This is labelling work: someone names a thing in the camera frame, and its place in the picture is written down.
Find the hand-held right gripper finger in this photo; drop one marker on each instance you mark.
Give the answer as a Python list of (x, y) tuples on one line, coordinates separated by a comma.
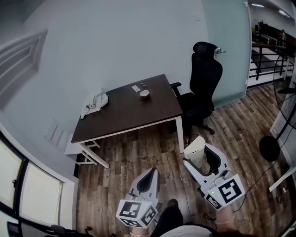
[(193, 170), (217, 157)]

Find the white plastic item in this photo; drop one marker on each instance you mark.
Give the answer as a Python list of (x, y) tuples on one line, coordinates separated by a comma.
[(194, 151)]

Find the dark framed window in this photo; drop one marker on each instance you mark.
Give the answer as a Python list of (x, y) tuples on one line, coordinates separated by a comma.
[(39, 192)]

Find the frosted glass door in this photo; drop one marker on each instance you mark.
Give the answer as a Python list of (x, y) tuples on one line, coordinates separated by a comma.
[(227, 58)]

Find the person's black trouser leg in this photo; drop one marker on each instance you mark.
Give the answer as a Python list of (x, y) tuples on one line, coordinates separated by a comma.
[(168, 220)]

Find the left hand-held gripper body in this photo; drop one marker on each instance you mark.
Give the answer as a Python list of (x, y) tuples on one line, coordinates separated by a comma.
[(135, 209)]

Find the crumpled white cloth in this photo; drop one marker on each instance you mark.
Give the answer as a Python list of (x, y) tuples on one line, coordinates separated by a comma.
[(94, 103)]

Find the person's dark shoe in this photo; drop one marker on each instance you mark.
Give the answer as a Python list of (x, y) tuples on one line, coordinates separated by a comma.
[(172, 203)]

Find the black metal railing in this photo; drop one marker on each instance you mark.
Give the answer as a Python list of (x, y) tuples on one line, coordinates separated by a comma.
[(266, 60)]

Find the white wall vent panel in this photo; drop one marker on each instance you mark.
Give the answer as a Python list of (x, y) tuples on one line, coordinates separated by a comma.
[(54, 132)]

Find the grey panelled door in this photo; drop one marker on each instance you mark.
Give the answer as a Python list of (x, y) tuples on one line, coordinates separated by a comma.
[(18, 67)]

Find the black standing fan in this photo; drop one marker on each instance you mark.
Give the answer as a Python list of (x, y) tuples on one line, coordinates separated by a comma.
[(269, 148)]

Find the white flat board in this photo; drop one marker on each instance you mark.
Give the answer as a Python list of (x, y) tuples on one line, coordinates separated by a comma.
[(283, 179)]

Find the small white card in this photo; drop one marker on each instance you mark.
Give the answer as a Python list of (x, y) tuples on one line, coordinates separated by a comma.
[(135, 88)]

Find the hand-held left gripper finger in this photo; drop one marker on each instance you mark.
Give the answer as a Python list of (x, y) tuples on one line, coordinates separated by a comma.
[(155, 185), (141, 181)]

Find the person's left forearm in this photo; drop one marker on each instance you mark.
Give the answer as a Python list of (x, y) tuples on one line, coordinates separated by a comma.
[(138, 232)]

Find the person's light shirt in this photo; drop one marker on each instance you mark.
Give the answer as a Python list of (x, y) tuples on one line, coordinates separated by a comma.
[(187, 231)]

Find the small round bowl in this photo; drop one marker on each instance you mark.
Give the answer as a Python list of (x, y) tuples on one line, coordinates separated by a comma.
[(144, 95)]

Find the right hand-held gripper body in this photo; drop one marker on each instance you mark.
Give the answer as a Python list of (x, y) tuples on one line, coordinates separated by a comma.
[(227, 189)]

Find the dark wooden table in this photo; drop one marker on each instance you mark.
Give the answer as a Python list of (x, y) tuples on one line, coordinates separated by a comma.
[(129, 111)]

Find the black office chair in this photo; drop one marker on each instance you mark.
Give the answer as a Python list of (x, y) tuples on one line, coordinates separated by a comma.
[(203, 83)]

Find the person's right forearm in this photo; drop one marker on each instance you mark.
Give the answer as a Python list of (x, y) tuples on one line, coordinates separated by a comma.
[(224, 215)]

